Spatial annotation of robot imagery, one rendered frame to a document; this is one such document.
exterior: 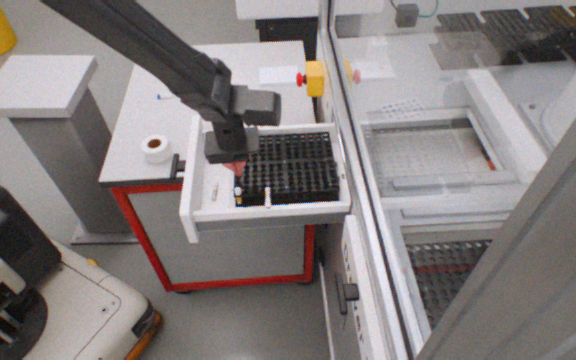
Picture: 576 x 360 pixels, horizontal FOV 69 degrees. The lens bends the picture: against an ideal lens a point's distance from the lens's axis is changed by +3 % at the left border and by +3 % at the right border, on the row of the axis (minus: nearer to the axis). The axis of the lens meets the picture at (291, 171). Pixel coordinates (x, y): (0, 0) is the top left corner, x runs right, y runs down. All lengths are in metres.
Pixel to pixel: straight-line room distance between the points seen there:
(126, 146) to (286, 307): 0.88
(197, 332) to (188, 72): 1.27
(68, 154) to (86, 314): 0.55
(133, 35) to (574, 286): 0.46
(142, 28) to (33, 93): 1.04
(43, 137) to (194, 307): 0.82
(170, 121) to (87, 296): 0.66
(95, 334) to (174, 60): 1.09
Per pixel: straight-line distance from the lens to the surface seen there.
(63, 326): 1.56
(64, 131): 1.58
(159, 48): 0.55
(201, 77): 0.60
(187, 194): 0.84
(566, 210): 0.25
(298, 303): 1.71
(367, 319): 0.70
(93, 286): 1.58
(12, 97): 1.56
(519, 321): 0.31
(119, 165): 1.19
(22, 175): 2.48
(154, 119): 1.29
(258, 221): 0.86
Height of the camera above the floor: 1.57
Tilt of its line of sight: 49 degrees down
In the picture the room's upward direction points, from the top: 1 degrees counter-clockwise
